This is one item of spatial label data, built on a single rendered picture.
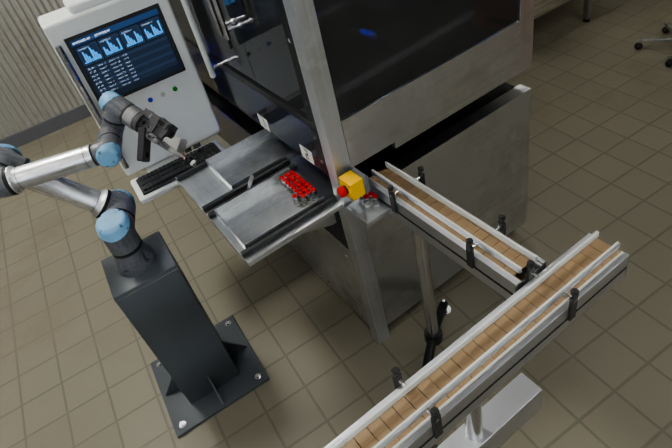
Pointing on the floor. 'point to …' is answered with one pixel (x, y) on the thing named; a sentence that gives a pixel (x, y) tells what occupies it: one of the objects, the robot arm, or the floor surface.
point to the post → (326, 117)
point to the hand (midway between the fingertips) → (182, 157)
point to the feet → (436, 335)
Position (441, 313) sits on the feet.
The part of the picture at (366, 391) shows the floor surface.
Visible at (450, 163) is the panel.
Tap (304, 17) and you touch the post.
